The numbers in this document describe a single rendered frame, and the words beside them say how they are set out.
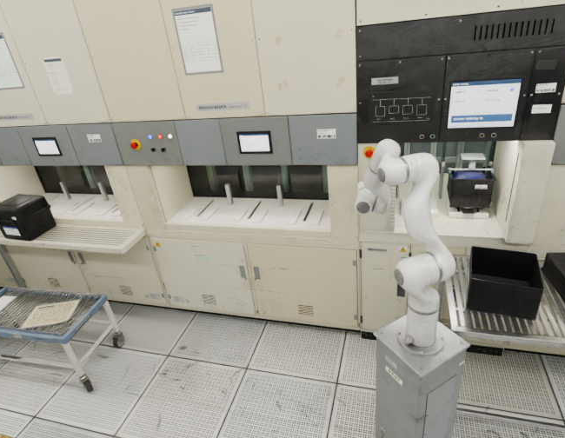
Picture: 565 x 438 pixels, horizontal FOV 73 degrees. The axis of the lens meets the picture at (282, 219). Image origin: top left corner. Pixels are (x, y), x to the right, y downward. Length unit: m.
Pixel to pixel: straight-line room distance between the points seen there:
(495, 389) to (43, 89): 3.26
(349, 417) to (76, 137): 2.40
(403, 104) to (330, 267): 1.08
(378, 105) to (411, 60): 0.24
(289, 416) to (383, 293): 0.92
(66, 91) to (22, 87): 0.34
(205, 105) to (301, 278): 1.24
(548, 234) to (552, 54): 0.88
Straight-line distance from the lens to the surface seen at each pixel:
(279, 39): 2.06
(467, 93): 2.03
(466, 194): 2.43
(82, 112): 2.78
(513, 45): 2.03
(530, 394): 2.77
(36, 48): 2.87
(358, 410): 2.50
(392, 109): 2.03
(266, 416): 2.51
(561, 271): 2.20
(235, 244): 2.59
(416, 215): 1.48
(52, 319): 2.97
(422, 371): 1.70
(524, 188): 2.18
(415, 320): 1.68
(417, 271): 1.50
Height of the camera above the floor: 2.04
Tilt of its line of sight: 28 degrees down
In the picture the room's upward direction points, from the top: 7 degrees counter-clockwise
